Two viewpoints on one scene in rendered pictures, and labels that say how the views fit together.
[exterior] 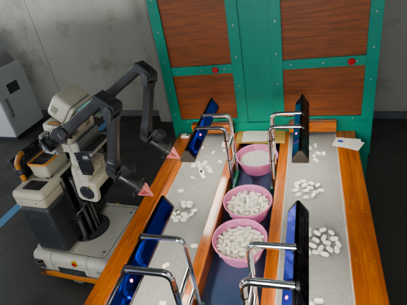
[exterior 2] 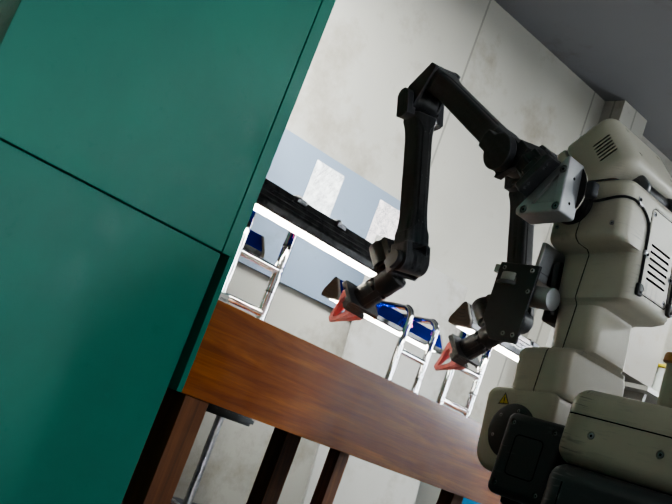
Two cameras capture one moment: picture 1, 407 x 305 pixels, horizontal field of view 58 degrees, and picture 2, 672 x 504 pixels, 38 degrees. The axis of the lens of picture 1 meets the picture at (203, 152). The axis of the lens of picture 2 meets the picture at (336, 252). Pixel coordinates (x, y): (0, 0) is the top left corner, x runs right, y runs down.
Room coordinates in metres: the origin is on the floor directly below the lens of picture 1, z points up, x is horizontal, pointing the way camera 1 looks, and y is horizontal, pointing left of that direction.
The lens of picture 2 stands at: (3.92, 1.17, 0.59)
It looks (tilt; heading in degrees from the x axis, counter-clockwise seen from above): 11 degrees up; 208
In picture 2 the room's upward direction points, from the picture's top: 21 degrees clockwise
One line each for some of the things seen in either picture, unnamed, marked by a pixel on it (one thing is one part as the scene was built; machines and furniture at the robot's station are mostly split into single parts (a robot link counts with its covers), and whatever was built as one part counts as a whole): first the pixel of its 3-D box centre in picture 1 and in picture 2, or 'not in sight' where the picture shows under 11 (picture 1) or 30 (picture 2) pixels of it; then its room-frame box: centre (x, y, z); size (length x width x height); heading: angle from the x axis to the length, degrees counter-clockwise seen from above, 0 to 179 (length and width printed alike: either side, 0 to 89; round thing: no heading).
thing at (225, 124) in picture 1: (212, 127); not in sight; (2.31, -0.10, 0.83); 0.30 x 0.06 x 0.07; 71
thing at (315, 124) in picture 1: (312, 125); not in sight; (2.09, -0.74, 0.83); 0.30 x 0.06 x 0.07; 71
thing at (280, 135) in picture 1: (260, 137); not in sight; (2.15, -0.40, 0.77); 0.33 x 0.15 x 0.01; 71
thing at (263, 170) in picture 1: (257, 160); not in sight; (1.94, -0.33, 0.72); 0.27 x 0.27 x 0.10
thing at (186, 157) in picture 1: (200, 126); (313, 224); (1.87, -0.01, 1.08); 0.62 x 0.08 x 0.07; 161
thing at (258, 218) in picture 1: (248, 206); not in sight; (1.53, -0.19, 0.72); 0.27 x 0.27 x 0.10
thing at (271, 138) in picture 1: (286, 152); not in sight; (1.71, -0.46, 0.90); 0.20 x 0.19 x 0.45; 161
